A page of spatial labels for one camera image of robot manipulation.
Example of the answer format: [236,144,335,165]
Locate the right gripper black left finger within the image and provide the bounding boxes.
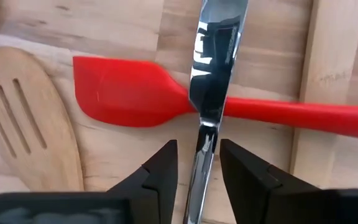
[0,139,179,224]

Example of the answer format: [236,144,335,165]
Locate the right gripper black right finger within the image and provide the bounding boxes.
[219,138,358,224]

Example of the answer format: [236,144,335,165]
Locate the slotted wooden spatula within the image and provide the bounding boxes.
[0,45,85,192]

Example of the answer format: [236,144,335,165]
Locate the red silicone spatula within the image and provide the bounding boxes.
[72,55,358,141]

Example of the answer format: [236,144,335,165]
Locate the wooden tray divider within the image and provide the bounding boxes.
[289,0,358,189]

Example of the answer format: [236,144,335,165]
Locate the silver table knife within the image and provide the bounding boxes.
[182,0,250,224]

